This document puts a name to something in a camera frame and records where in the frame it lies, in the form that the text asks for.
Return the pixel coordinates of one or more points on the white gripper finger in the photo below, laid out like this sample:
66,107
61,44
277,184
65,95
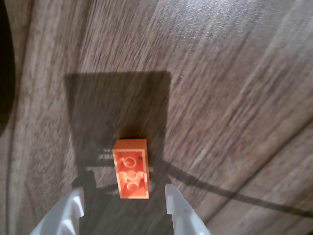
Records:
61,215
183,218

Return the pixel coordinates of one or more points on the orange lego block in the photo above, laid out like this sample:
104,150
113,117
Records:
129,147

